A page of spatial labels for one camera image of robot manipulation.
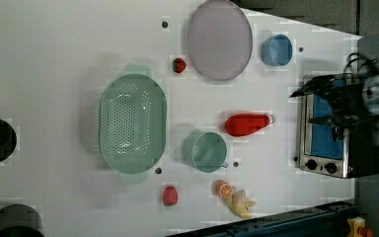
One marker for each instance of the peeled banana toy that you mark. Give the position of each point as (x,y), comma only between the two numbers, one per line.
(240,204)

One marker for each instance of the pink oval plate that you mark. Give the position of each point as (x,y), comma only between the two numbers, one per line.
(219,40)

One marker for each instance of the black toaster oven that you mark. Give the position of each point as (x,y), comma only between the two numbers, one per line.
(357,155)

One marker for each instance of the red ketchup bottle plush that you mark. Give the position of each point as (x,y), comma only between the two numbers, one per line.
(246,124)

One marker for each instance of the green perforated colander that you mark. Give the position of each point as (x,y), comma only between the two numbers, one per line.
(133,123)

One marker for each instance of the orange slice toy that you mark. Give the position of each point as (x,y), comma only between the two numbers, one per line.
(224,189)

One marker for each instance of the small red strawberry toy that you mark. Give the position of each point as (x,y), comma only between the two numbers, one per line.
(179,65)

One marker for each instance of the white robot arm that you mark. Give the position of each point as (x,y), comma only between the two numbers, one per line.
(370,93)

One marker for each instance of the blue bowl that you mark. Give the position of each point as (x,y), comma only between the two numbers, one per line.
(277,50)

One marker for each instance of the black cylinder cup lower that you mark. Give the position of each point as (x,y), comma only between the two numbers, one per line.
(19,220)

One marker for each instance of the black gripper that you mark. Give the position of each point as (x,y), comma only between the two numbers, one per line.
(346,102)

